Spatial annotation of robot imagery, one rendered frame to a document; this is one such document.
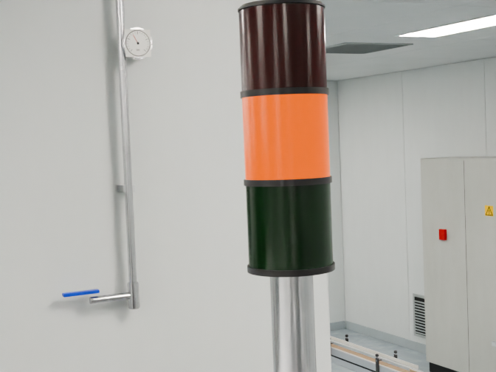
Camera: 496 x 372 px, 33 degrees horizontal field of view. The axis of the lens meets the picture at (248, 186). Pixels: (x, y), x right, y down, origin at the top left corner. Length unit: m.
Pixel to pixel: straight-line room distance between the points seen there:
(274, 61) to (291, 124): 0.04
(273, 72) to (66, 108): 1.45
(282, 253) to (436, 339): 7.81
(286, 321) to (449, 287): 7.53
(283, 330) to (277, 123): 0.12
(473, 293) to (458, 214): 0.71
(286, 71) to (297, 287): 0.12
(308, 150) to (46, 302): 1.48
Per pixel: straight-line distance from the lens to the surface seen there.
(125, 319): 1.96
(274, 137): 0.46
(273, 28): 0.46
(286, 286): 0.48
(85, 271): 1.92
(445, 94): 8.52
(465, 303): 7.87
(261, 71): 0.47
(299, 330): 0.48
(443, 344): 8.19
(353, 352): 5.42
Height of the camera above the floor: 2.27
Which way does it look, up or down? 3 degrees down
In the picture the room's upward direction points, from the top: 2 degrees counter-clockwise
